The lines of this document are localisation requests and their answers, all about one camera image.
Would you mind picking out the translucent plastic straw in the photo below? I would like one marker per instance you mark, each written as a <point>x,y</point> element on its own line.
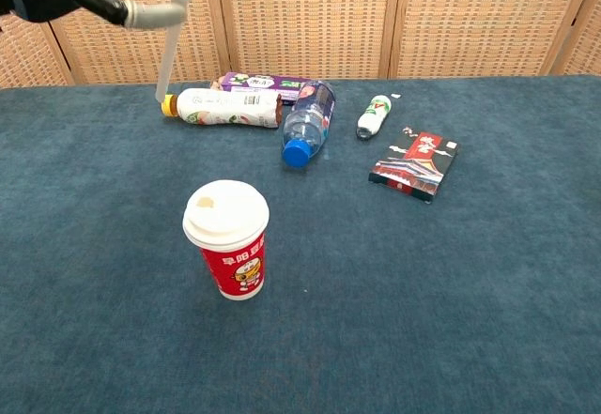
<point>168,57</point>

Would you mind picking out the red paper cup white lid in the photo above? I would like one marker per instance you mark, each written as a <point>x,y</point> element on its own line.
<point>227,226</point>

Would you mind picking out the white bottle yellow cap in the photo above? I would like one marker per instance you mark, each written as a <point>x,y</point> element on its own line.
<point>220,106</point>

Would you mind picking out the purple milk carton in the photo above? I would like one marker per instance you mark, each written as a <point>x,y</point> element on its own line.
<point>267,83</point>

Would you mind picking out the woven bamboo folding screen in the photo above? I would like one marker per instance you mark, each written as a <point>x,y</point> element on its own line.
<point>305,15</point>

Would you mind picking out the clear bottle blue cap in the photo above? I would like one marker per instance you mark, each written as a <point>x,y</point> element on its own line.
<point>307,123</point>

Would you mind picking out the small white bottle green label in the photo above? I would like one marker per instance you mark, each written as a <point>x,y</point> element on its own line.
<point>373,116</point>

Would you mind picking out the red black card box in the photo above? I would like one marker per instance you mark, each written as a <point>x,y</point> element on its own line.
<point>415,165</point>

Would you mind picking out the blue carpet table mat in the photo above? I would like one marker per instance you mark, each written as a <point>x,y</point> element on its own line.
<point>375,315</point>

